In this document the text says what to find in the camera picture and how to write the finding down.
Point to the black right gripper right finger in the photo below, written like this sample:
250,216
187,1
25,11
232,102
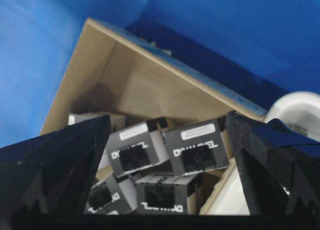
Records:
279,171

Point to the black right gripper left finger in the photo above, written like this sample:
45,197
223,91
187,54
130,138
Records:
51,174

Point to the black Dynamixel box lower left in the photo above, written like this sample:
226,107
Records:
112,196

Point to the black dynamixel box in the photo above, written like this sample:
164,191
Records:
112,196
117,121
196,148
166,194
138,147

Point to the black Dynamixel box top centre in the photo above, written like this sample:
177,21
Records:
196,148

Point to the black Dynamixel box upper left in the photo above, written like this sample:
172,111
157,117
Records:
138,147

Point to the black Dynamixel box bottom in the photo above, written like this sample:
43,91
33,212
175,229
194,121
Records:
117,121

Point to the black Dynamixel box middle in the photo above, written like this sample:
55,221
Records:
166,194

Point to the brown cardboard box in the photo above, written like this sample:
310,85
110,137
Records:
111,71

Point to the white round object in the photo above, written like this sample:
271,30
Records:
298,110

